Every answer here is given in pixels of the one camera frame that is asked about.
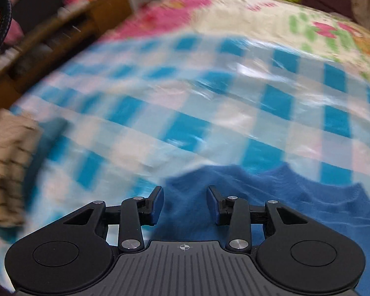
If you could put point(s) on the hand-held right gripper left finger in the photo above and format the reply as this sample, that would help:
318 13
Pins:
157 205

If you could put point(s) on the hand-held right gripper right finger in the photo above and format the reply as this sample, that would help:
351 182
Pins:
212 203

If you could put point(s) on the blue striped knit sweater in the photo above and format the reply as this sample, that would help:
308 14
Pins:
280 197

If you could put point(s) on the blue checked plastic sheet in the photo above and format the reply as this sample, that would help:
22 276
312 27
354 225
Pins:
178 114

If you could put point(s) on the beige plaid cloth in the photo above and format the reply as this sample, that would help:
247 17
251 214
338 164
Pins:
9 166

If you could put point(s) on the wooden bedside cabinet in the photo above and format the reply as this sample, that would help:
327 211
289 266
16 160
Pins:
49 46

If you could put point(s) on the floral printed blanket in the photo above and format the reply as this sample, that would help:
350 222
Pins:
265 15

